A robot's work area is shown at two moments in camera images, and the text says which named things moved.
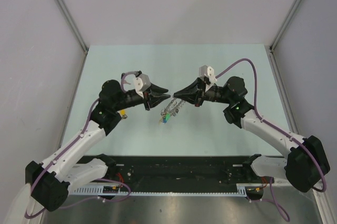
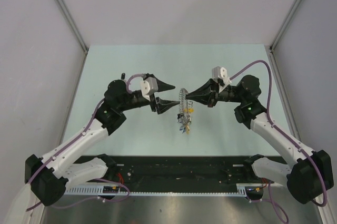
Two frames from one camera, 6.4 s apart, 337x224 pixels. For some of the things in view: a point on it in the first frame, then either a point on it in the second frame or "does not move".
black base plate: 185,170 does not move
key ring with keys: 171,109 to 184,106
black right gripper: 194,93 to 207,94
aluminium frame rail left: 74,91 does not move
